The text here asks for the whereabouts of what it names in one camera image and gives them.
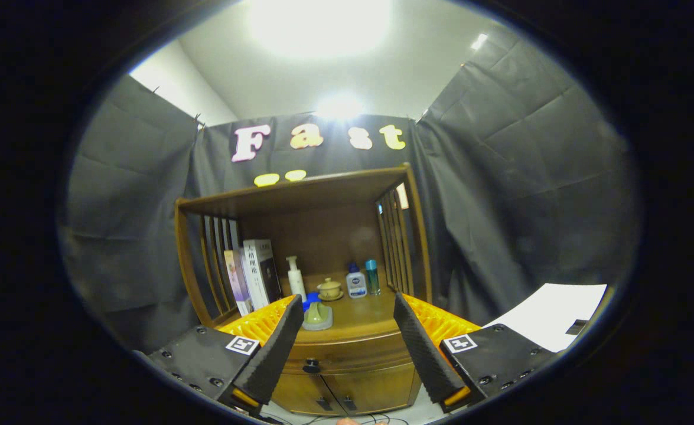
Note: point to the small black block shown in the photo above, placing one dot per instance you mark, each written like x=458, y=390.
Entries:
x=577, y=326

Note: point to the white lotion bottle blue cap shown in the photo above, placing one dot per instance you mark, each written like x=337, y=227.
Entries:
x=356, y=284

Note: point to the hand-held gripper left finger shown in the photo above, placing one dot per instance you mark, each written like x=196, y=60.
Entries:
x=276, y=354

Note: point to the teal slim bottle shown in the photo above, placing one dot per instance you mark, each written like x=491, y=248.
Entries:
x=372, y=277

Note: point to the white pump bottle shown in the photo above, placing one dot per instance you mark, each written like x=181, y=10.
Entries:
x=296, y=286

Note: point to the thick white book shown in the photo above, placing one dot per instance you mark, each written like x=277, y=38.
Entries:
x=258, y=271

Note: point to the large ceiling light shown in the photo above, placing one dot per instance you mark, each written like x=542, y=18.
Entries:
x=317, y=26

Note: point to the yellow lidded teacup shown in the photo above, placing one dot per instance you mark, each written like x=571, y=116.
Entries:
x=329, y=289

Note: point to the wooden countertop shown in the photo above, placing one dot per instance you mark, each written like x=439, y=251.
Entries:
x=364, y=319

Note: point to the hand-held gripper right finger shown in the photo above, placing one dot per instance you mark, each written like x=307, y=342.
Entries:
x=423, y=354

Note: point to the thin pink book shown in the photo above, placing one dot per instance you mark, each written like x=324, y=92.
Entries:
x=237, y=283

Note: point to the white board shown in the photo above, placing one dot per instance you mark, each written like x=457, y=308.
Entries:
x=547, y=313

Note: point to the brown wooden cabinet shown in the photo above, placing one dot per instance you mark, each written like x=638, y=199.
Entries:
x=317, y=236

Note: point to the wooden drawer with black knob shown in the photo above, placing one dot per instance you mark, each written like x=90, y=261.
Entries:
x=358, y=354

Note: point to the wooden cabinet door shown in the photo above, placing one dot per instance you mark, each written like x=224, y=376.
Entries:
x=299, y=392
x=382, y=386

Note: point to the small ceiling light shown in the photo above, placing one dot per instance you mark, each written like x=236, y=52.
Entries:
x=338, y=106

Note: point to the folded blue cloth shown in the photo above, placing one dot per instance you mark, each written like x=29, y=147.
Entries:
x=310, y=300

